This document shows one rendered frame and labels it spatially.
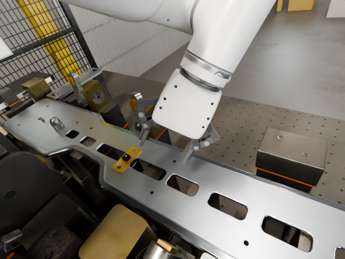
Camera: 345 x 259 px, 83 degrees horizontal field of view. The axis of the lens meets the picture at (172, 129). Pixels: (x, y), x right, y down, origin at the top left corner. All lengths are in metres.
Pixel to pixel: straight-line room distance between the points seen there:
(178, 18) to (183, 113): 0.16
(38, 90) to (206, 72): 0.95
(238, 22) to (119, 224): 0.34
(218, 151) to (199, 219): 0.52
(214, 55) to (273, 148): 0.26
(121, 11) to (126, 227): 0.29
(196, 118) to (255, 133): 0.65
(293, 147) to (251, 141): 0.47
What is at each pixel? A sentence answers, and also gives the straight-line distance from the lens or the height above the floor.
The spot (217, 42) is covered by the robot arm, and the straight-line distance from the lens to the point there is 0.30.
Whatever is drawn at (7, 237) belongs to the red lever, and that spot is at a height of 1.10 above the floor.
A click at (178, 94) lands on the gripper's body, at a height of 1.20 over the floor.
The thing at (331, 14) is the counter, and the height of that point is 0.05.
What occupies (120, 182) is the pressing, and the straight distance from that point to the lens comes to 0.50.
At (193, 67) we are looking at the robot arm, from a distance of 0.30.
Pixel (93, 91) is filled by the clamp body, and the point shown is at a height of 1.02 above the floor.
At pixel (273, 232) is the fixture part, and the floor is 0.95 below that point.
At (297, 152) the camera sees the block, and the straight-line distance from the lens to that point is 0.47.
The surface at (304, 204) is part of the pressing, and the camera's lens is 0.44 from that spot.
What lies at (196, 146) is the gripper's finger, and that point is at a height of 1.10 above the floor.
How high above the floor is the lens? 1.37
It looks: 41 degrees down
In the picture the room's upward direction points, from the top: 15 degrees counter-clockwise
